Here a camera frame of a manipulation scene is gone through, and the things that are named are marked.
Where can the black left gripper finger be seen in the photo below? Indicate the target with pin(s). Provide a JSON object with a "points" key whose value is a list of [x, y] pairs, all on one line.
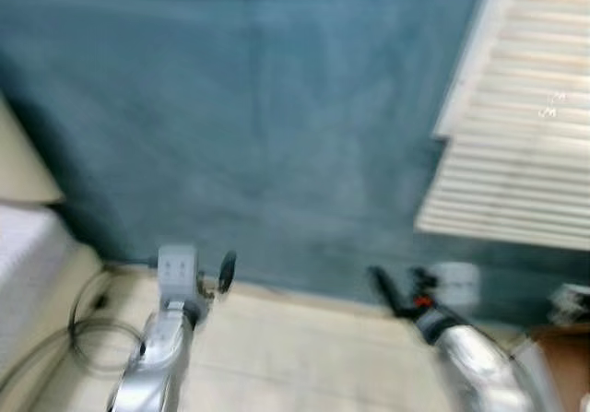
{"points": [[227, 270]]}

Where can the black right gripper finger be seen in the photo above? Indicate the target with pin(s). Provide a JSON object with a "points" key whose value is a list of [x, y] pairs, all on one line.
{"points": [[385, 289]]}

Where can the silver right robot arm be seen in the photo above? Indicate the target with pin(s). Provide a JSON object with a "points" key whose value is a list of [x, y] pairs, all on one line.
{"points": [[479, 366]]}

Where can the white device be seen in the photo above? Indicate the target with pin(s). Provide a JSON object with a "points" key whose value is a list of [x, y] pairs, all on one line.
{"points": [[573, 303]]}

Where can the brown wooden table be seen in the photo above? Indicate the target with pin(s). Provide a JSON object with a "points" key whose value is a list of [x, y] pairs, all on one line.
{"points": [[567, 375]]}

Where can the white window blinds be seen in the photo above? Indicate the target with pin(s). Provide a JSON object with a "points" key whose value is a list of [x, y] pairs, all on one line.
{"points": [[525, 154]]}

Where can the mattress with white chevron sheet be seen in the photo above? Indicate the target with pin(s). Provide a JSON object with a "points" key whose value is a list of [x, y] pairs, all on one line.
{"points": [[28, 264]]}

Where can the beige upholstered headboard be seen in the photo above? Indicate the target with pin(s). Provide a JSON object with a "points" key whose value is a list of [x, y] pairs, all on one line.
{"points": [[23, 163]]}

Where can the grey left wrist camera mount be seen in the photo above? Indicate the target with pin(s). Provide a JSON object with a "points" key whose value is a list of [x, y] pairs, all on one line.
{"points": [[177, 269]]}

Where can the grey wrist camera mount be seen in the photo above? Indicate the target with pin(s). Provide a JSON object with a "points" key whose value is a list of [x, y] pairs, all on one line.
{"points": [[456, 285], [177, 269]]}

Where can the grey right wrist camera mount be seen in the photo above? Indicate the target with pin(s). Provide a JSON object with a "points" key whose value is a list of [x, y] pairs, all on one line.
{"points": [[456, 285]]}

